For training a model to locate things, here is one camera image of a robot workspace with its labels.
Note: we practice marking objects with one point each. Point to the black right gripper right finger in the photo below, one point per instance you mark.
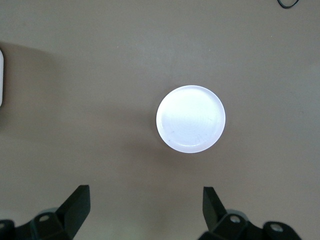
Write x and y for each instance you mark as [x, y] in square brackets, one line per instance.
[217, 220]

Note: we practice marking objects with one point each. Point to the white round plate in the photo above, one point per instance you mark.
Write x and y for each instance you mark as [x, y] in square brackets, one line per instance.
[190, 118]

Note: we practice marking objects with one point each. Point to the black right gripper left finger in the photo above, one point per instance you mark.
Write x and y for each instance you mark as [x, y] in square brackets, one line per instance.
[70, 215]

